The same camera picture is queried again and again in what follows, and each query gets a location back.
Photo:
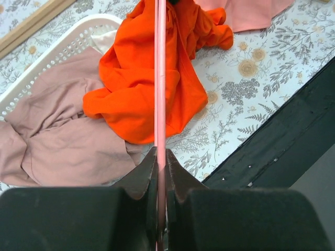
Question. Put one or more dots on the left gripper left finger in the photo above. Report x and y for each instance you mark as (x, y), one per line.
(118, 217)

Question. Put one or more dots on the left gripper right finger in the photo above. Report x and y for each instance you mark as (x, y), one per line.
(200, 218)

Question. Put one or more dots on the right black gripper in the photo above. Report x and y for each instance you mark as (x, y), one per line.
(173, 1)

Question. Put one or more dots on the orange t shirt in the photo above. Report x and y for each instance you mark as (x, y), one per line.
(126, 101)

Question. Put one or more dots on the salmon pink garment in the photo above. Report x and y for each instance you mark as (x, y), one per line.
(244, 15)

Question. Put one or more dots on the white laundry basket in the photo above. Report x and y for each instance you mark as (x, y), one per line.
(73, 42)

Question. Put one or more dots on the floral table mat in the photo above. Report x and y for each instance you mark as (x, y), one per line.
(245, 85)

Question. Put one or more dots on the dusty pink garment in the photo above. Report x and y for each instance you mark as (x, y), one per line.
(47, 140)

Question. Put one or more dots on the left wooden clothes rack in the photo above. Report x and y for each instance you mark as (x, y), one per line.
(32, 24)

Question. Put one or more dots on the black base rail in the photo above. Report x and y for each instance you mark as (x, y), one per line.
(287, 144)

